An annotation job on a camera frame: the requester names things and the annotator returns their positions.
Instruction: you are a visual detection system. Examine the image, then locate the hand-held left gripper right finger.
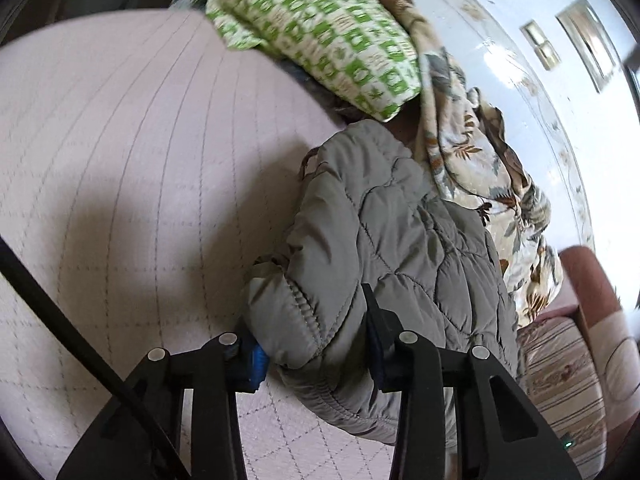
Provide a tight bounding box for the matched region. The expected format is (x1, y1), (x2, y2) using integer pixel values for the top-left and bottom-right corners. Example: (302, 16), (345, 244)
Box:
(361, 283), (583, 480)

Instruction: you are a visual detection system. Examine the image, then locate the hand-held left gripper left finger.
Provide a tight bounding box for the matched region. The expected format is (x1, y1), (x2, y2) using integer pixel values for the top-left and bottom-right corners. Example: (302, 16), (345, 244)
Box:
(56, 332), (268, 480)

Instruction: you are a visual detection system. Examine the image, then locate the grey quilted jacket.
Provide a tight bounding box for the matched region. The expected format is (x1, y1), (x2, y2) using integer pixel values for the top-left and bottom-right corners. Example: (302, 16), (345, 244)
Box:
(242, 119), (523, 448)

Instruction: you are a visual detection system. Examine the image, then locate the striped sofa cushion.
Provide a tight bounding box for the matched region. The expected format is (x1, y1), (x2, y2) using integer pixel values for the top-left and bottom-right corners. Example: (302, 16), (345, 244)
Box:
(515, 317), (608, 471)

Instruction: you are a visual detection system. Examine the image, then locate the leaf print blanket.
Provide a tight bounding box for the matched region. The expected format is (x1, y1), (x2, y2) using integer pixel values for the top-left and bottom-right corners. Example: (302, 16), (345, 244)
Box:
(360, 0), (566, 331)

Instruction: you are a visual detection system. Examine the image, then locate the red-brown sofa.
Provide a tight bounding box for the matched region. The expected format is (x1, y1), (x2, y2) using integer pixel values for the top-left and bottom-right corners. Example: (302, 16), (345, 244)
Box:
(535, 245), (640, 461)

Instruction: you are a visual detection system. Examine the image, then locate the pink quilted mattress cover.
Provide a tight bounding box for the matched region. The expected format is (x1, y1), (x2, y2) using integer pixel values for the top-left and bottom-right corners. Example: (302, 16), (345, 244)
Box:
(0, 10), (401, 480)

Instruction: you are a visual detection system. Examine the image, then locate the green patterned pillow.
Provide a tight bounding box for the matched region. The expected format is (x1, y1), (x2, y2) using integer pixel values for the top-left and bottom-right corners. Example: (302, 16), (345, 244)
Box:
(205, 0), (423, 123)

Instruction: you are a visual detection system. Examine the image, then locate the black cable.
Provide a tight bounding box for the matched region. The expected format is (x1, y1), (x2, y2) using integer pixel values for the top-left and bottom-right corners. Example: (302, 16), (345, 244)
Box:
(0, 237), (193, 480)

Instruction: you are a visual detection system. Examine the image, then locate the beige wall switch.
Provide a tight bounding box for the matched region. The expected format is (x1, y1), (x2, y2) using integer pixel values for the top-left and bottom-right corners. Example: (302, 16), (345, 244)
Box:
(520, 20), (548, 47)
(534, 42), (562, 72)

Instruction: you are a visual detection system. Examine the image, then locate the gold wall frame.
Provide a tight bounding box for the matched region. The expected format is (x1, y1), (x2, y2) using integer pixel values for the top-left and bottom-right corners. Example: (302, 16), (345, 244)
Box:
(555, 0), (618, 93)

